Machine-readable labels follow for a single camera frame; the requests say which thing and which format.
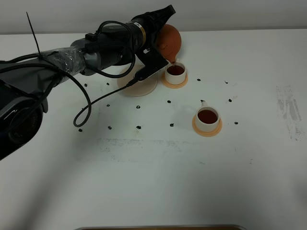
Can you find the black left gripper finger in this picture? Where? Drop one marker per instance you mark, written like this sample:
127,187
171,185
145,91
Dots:
154,21

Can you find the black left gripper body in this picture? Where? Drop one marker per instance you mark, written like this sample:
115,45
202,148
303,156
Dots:
129,40

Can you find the brown clay teapot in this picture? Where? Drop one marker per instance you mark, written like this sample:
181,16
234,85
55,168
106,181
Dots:
169,42

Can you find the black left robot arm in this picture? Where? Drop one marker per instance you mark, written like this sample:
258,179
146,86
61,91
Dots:
26,81

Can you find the beige teapot saucer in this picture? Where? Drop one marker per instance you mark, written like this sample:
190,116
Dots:
140,88

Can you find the white teacup near teapot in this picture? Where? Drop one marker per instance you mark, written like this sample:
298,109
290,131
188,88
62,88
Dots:
175,73

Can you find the orange coaster near teapot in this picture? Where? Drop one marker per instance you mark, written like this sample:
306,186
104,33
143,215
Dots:
172,86

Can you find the white teacup front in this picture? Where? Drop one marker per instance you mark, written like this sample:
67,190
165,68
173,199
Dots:
207,118

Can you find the orange coaster front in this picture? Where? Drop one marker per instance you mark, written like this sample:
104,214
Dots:
207,134

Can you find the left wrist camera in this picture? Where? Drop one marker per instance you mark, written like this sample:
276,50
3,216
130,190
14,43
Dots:
145,72

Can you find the black cable tie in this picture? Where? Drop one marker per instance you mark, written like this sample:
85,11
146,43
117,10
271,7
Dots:
33,33

